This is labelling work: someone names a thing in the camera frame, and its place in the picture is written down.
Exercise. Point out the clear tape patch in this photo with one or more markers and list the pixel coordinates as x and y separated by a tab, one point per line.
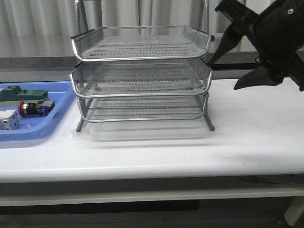
79	136

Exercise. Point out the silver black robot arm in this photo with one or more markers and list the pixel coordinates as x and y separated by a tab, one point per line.
276	33

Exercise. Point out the green terminal block module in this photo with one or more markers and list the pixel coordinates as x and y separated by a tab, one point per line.
12	95

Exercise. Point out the white table leg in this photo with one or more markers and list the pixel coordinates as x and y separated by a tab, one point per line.
294	211

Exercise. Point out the red emergency push button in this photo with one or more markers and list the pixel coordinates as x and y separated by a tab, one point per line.
41	108

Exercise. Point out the mesh rack tray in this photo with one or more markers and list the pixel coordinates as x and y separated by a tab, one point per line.
141	43
141	78
143	108

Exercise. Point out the blue plastic tray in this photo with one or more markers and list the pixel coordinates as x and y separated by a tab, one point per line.
37	127

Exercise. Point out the white electrical block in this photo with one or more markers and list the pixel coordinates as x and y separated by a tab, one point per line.
9	120

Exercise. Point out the grey metal rack frame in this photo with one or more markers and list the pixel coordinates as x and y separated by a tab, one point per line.
140	73

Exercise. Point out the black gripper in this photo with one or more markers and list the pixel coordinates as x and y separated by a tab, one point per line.
276	33

